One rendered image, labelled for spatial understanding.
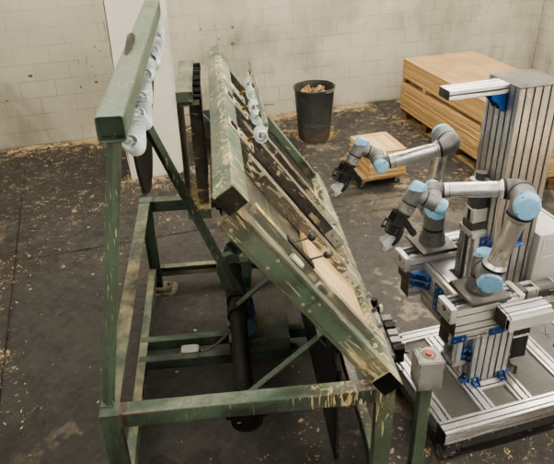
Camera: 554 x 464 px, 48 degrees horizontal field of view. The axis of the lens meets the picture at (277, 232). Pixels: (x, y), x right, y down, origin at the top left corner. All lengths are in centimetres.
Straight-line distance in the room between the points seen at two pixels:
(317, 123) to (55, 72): 316
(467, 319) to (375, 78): 608
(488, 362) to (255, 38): 552
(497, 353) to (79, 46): 591
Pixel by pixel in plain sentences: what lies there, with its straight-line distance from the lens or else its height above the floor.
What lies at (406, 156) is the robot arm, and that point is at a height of 159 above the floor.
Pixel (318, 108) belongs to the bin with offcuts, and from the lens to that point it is 752.
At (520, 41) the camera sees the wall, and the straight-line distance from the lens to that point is 1010.
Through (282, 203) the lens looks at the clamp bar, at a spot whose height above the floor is 146.
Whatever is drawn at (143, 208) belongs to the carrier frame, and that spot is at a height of 78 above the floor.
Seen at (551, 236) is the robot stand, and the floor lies 122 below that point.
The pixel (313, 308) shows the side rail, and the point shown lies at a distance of 266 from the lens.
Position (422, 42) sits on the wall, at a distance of 921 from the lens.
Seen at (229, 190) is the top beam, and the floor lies 189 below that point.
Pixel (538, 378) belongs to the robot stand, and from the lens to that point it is 418.
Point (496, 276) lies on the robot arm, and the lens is 307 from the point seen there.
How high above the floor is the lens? 292
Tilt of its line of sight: 30 degrees down
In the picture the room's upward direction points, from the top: 2 degrees counter-clockwise
